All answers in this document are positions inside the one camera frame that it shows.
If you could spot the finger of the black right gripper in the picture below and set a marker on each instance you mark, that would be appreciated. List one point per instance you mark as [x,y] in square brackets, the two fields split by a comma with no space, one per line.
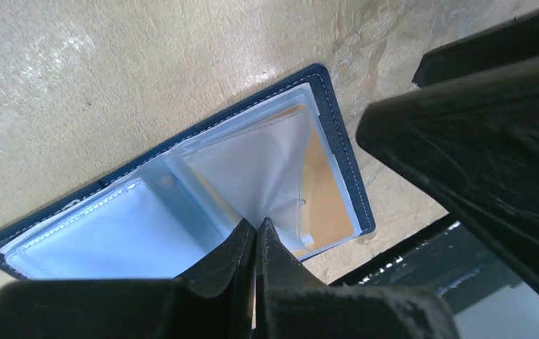
[508,43]
[472,144]

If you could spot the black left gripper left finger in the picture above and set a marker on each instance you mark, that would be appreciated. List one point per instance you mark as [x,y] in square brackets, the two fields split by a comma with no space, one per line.
[212,299]

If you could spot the navy blue card holder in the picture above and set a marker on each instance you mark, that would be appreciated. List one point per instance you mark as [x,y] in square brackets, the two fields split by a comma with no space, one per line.
[162,212]

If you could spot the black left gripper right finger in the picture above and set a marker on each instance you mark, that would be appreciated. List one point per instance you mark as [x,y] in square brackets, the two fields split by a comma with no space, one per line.
[291,302]

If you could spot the gold printed credit card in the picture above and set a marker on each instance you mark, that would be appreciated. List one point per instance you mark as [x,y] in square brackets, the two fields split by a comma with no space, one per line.
[311,213]

